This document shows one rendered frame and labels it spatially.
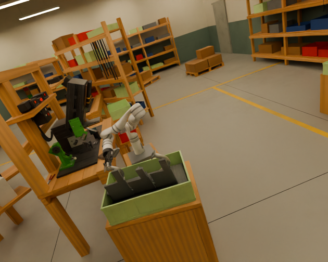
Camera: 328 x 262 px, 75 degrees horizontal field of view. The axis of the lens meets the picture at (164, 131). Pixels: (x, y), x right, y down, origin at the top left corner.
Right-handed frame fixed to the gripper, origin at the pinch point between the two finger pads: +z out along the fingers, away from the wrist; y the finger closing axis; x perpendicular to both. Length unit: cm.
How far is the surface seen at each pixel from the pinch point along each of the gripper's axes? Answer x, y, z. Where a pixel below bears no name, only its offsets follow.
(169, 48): 368, -70, -912
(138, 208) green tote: 24.0, -11.0, 21.4
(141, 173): 17.7, 9.7, 10.0
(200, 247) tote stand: 79, -23, 41
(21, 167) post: -49, -63, -42
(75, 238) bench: 15, -124, -15
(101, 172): 13, -46, -36
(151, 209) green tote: 32.4, -8.1, 23.5
